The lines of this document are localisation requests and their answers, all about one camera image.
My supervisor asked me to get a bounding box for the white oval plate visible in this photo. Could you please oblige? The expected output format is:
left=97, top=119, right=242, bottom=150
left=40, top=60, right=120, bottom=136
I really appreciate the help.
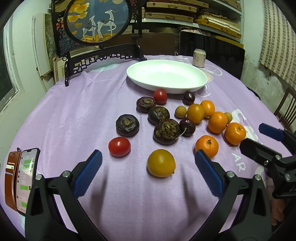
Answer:
left=126, top=60, right=208, bottom=94

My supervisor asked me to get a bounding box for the round deer screen ornament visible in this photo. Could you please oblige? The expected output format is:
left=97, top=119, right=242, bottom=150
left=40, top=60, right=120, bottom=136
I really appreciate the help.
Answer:
left=50, top=1, right=146, bottom=86

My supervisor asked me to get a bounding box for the orange kumquat back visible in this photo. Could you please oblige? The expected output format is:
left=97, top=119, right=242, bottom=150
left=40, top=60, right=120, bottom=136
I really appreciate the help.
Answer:
left=200, top=100, right=215, bottom=119

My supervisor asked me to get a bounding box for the tan longan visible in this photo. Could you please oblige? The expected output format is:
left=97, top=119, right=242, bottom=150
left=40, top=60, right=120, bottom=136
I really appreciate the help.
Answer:
left=224, top=112, right=233, bottom=124
left=175, top=105, right=187, bottom=119

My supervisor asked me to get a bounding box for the smartphone in brown case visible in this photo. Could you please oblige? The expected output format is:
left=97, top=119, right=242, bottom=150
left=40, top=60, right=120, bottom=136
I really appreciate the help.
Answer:
left=4, top=148, right=40, bottom=215

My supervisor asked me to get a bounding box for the orange kumquat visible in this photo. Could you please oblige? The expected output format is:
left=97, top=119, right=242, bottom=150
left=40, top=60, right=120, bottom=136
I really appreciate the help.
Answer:
left=200, top=100, right=215, bottom=119
left=187, top=103, right=205, bottom=125

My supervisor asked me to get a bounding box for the mandarin front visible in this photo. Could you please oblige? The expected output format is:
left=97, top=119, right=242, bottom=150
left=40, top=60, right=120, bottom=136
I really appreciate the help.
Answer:
left=195, top=135, right=219, bottom=159

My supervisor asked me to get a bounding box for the dark cherry with stem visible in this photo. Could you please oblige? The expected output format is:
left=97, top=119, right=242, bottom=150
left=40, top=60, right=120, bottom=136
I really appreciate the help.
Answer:
left=175, top=118, right=196, bottom=140

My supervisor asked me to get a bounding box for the yellow orange front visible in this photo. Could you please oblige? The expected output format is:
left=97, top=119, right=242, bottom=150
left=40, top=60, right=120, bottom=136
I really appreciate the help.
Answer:
left=147, top=149, right=176, bottom=178

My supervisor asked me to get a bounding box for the mandarin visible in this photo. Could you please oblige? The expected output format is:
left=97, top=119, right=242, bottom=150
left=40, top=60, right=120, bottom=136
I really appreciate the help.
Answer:
left=195, top=135, right=219, bottom=159
left=224, top=123, right=246, bottom=146
left=208, top=111, right=227, bottom=134

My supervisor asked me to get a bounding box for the person right hand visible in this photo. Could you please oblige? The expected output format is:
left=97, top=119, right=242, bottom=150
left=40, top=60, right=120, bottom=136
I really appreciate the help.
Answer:
left=271, top=199, right=285, bottom=226

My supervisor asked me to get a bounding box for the large red tomato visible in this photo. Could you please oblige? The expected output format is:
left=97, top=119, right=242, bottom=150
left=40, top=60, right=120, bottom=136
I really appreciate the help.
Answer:
left=108, top=137, right=131, bottom=157

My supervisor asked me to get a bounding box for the dark water chestnut large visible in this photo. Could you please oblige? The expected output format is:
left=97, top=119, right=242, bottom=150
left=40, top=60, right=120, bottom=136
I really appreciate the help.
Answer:
left=153, top=118, right=180, bottom=146

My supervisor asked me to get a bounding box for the black chair back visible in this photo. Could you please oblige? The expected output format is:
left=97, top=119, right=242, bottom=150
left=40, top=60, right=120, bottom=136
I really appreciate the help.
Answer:
left=179, top=31, right=245, bottom=79

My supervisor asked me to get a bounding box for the small red tomato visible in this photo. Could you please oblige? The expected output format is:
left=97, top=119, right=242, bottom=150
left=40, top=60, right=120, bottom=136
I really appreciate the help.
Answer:
left=153, top=89, right=168, bottom=105

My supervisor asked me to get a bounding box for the orange kumquat front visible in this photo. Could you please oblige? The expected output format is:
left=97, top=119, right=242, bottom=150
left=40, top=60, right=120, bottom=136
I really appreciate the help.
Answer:
left=187, top=103, right=205, bottom=125

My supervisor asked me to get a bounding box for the purple tablecloth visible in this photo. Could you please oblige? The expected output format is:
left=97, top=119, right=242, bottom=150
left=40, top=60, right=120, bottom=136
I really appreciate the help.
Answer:
left=0, top=54, right=293, bottom=241

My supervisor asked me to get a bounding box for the white beverage can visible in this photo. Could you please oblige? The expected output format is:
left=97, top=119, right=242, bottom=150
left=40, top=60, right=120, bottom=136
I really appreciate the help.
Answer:
left=192, top=49, right=206, bottom=68

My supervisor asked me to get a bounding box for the shelf with flat boxes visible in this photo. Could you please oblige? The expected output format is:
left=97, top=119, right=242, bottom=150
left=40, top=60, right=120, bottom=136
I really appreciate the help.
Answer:
left=131, top=1, right=243, bottom=43

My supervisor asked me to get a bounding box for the wooden chair right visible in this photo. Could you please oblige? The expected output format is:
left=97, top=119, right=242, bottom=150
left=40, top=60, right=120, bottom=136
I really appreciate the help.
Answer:
left=274, top=87, right=295, bottom=133

